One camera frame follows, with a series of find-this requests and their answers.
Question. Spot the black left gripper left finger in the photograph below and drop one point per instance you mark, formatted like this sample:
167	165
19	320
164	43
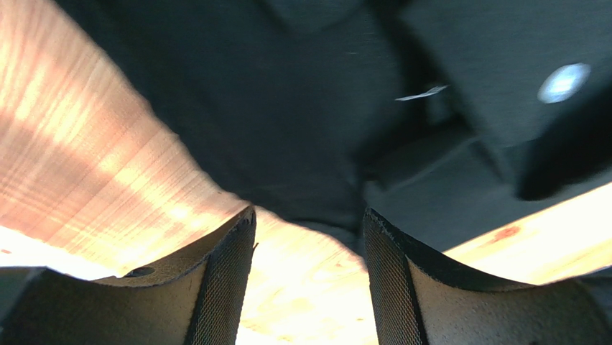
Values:
192	296

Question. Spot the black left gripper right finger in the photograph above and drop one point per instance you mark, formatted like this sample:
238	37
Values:
421	296

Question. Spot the black long sleeve shirt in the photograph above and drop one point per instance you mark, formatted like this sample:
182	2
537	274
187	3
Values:
450	118

